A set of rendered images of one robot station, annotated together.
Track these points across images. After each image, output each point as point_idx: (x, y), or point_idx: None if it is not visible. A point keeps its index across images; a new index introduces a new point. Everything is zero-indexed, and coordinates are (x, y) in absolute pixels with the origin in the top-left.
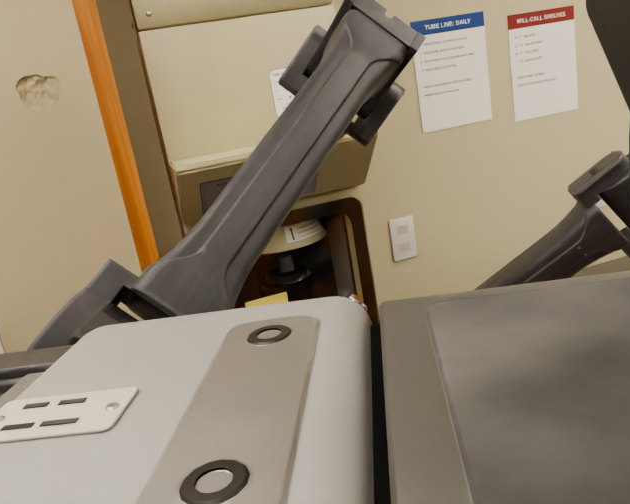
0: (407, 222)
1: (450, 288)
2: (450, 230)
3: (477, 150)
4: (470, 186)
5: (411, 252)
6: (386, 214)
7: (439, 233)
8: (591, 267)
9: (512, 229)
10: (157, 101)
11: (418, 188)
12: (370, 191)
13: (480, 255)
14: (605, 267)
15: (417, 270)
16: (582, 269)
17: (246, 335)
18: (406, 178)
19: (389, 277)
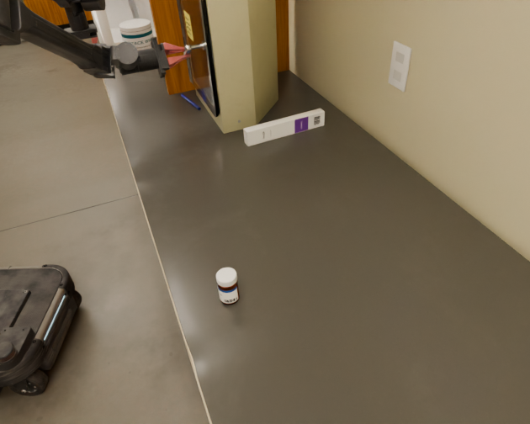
0: (405, 53)
1: (419, 147)
2: (437, 92)
3: (495, 13)
4: (471, 56)
5: (400, 85)
6: (396, 34)
7: (427, 87)
8: None
9: (494, 145)
10: None
11: (426, 23)
12: (392, 1)
13: (453, 141)
14: None
15: (402, 106)
16: None
17: None
18: (420, 5)
19: (384, 94)
